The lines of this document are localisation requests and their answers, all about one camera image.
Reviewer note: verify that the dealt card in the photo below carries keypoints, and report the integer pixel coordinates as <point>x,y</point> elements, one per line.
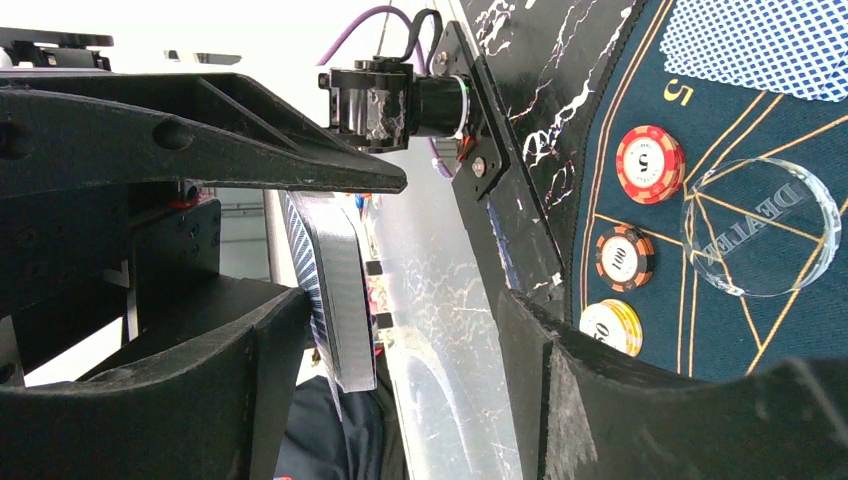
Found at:
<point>796,48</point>

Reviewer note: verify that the round blue poker mat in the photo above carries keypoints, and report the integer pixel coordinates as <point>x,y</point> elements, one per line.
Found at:
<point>690,327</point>

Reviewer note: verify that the yellow chips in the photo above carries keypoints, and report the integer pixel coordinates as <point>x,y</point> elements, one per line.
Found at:
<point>615,324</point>

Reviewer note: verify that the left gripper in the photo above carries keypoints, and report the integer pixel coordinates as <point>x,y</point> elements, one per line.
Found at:
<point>71,264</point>

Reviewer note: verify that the red chips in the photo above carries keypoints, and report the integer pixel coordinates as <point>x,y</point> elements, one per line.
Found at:
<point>650,164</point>

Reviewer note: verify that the clear dealer button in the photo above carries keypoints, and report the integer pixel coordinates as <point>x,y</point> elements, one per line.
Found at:
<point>760,227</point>

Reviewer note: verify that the brown chips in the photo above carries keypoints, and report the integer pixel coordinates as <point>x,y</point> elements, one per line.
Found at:
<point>624,258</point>

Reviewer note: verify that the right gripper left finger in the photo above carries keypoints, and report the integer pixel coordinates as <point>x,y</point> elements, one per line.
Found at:
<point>204,393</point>

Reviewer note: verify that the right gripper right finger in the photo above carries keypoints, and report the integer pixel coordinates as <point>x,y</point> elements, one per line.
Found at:
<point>582,410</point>

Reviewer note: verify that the blue playing card deck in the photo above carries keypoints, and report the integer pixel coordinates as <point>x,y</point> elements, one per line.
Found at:
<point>329,268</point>

